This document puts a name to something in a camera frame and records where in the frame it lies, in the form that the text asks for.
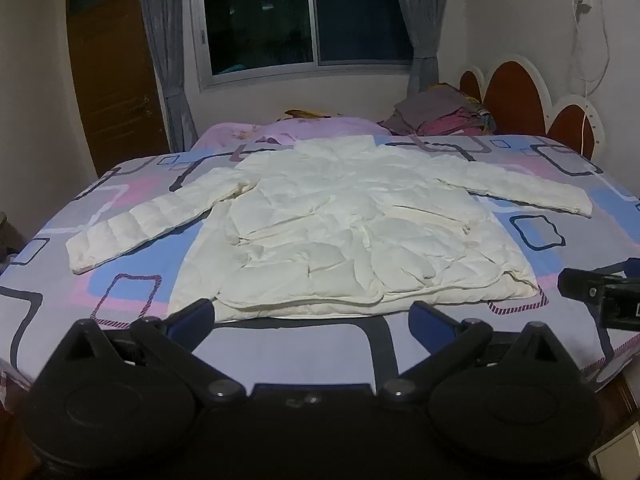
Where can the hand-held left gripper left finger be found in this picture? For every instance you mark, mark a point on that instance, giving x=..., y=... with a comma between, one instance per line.
x=192, y=314

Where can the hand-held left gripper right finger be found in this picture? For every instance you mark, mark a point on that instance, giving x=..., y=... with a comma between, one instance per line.
x=426, y=317

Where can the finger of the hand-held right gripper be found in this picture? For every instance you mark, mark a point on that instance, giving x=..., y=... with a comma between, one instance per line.
x=582, y=285

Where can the white puffer jacket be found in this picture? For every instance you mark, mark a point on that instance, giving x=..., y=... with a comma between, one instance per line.
x=325, y=220

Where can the pile of folded clothes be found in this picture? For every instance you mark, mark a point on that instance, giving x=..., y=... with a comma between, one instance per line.
x=435, y=110

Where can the patterned bed sheet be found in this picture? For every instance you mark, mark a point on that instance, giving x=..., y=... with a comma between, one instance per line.
x=550, y=260

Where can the pink blanket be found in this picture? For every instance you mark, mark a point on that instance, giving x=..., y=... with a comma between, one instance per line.
x=320, y=127

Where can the yellow printed cloth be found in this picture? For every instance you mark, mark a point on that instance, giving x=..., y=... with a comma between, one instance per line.
x=305, y=113

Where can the brown wooden door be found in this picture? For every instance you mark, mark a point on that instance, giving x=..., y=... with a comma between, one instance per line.
x=110, y=75

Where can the sliding glass window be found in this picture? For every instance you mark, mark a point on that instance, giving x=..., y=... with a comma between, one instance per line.
x=260, y=25

